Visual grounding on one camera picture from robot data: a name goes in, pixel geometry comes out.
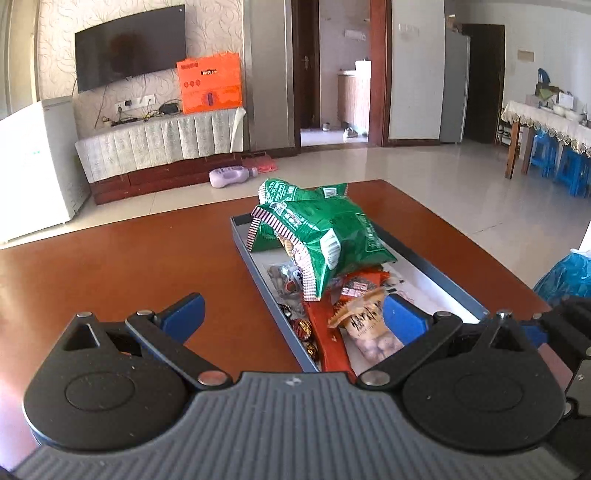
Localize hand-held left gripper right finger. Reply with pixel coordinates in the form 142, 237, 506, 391
355, 294, 542, 390

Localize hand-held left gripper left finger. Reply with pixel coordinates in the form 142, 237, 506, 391
61, 292, 234, 389

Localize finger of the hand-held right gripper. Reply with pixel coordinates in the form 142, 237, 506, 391
519, 310, 576, 352

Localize brown nut snack packet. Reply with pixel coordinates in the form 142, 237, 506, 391
327, 288, 406, 366

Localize grey cardboard box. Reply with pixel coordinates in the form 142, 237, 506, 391
230, 215, 491, 376

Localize long orange snack packet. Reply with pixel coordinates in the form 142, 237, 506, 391
302, 295, 356, 376

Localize small clear snack packet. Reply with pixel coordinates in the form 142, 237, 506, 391
267, 262, 306, 297

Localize green snack bag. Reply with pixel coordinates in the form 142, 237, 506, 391
257, 178, 350, 219
246, 198, 398, 304

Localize blue plastic bag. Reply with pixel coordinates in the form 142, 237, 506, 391
533, 251, 591, 311

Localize wooden television cabinet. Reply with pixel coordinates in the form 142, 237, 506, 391
87, 151, 250, 206

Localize purple detergent bottle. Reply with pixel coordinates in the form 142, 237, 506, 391
209, 165, 260, 189

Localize blue plastic stool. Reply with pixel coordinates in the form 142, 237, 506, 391
553, 147, 591, 198
529, 133, 560, 179

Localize pink floor mat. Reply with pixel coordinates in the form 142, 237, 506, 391
239, 152, 278, 174

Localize pale cabinet cloth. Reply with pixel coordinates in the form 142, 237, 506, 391
74, 108, 247, 184

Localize wooden dining table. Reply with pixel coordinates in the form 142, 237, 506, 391
501, 100, 591, 182

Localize white chest freezer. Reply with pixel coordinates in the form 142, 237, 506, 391
0, 95, 91, 245

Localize lace tablecloth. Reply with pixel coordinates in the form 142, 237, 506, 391
501, 100, 591, 158

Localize white bowl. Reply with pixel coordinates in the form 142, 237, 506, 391
553, 104, 583, 123

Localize wooden kitchen counter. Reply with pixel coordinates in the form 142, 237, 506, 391
337, 59, 372, 133

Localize orange gift box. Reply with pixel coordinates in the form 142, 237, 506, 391
176, 52, 245, 116

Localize silver refrigerator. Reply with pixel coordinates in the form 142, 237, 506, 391
438, 32, 471, 145

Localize black television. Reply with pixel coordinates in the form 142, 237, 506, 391
74, 4, 187, 94

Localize white wall outlets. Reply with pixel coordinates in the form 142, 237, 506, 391
114, 94, 156, 110

